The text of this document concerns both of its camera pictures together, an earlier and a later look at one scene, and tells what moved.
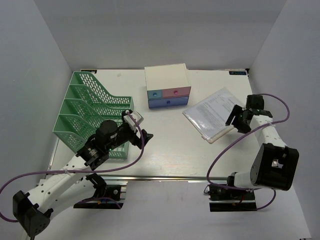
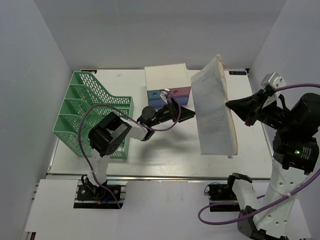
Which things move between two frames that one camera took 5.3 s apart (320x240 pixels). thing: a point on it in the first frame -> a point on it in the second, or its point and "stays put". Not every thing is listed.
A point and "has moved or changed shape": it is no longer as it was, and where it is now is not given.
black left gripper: x=135 y=140 -> x=173 y=109
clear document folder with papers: x=209 y=116 has moved or changed shape
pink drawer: x=176 y=92 stays put
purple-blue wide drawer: x=168 y=102 stays put
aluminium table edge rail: x=162 y=177 stays put
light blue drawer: x=155 y=94 stays put
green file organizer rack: x=84 y=105 stays put
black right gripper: x=236 y=111 -> x=251 y=105
